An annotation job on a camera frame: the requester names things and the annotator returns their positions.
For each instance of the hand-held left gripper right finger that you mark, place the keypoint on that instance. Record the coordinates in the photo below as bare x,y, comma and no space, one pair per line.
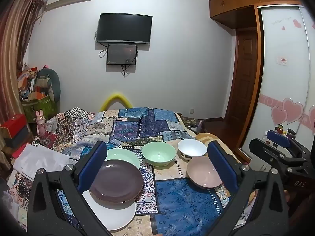
222,167

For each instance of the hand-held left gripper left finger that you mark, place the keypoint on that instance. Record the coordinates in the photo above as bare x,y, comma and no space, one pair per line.
94,163

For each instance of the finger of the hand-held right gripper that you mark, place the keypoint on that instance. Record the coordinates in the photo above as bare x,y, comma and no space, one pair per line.
278,137
268,154

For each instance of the pink bowl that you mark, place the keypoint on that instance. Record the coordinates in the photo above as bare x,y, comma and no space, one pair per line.
201,174

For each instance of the green plate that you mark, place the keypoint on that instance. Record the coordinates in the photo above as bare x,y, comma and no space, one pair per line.
123,156

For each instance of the purple plate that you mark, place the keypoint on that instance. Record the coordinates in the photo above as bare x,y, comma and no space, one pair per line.
118,182

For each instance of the white bowl with dark print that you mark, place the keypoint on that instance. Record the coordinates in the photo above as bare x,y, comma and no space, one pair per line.
192,147

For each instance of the green bowl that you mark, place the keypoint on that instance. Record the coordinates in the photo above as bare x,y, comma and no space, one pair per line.
157,156

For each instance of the white paper sheets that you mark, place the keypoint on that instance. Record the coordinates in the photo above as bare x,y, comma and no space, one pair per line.
41,157

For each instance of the white heart sliding door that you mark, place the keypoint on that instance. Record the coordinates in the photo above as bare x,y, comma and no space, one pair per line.
283,83

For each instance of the white printed cloth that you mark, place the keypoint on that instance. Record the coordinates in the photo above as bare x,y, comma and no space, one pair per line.
246,216

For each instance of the white plate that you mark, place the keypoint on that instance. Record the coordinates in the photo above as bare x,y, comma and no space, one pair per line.
113,216

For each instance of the dark patterned mat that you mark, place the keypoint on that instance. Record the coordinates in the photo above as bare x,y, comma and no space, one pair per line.
189,121

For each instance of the patchwork blanket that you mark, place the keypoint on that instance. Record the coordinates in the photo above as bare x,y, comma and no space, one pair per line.
172,201

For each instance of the pink bunny toy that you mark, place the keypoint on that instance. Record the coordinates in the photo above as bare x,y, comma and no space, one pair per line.
40,125

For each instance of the dark wooden door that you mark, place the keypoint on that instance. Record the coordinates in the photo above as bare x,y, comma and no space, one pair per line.
242,78

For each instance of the yellow foam tube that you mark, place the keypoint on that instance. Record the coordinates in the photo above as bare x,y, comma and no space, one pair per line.
115,95

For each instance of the green box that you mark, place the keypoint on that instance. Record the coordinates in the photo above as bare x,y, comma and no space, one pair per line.
44,105

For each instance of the small red white sticker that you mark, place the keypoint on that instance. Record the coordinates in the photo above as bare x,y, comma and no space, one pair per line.
283,61

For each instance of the dark box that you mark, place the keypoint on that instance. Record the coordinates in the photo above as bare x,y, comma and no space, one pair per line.
18,141

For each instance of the red box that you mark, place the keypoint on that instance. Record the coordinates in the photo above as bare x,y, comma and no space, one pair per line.
14,127

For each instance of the grey plush cushion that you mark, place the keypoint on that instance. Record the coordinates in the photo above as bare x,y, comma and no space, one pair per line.
55,83

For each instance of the pile of bags and clutter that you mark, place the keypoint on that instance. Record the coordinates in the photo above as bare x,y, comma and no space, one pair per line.
28,81

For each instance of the small black monitor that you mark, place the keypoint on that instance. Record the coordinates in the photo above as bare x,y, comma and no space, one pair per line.
121,54

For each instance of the striped brown curtain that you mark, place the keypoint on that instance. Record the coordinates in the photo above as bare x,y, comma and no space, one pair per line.
14,54

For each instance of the wooden wardrobe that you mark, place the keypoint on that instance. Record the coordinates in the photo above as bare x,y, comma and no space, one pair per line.
233,2

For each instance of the black wall television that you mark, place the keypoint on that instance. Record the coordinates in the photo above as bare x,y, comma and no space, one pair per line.
123,27

